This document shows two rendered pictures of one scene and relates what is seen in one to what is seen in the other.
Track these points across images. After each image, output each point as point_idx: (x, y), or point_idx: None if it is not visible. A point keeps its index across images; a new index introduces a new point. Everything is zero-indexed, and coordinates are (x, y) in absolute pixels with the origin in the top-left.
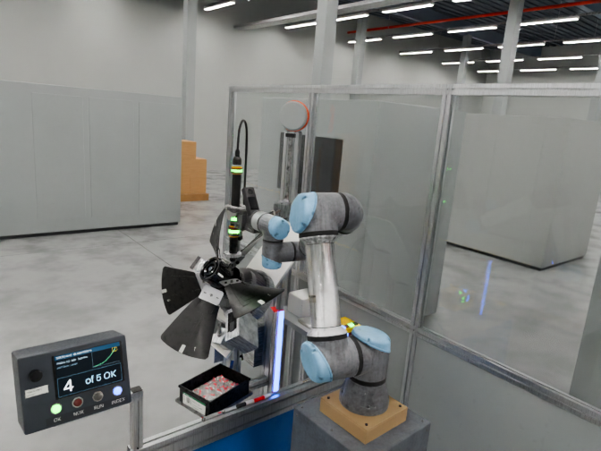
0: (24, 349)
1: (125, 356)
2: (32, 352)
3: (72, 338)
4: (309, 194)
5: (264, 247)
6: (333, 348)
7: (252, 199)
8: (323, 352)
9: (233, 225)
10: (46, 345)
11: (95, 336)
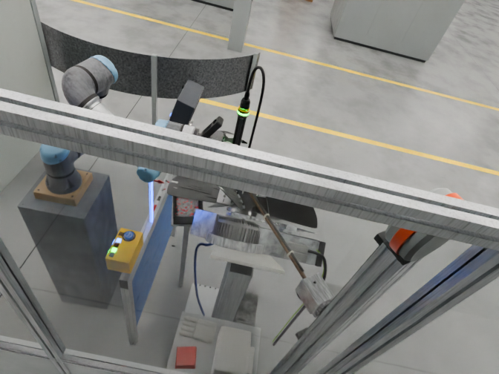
0: (200, 87)
1: (174, 107)
2: (192, 84)
3: (197, 97)
4: (96, 56)
5: None
6: None
7: (209, 126)
8: None
9: None
10: (197, 90)
11: (188, 98)
